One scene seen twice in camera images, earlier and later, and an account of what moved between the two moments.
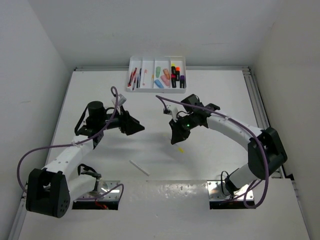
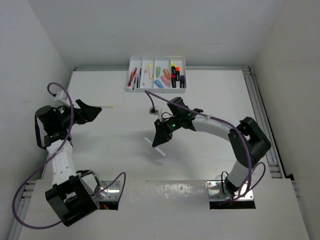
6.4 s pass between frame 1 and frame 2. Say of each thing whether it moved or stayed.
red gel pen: stayed
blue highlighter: stayed
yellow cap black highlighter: stayed
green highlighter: stayed
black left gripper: moved
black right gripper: moved
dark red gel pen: stayed
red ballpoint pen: stayed
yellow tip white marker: moved
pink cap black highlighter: stayed
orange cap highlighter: stayed
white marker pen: moved
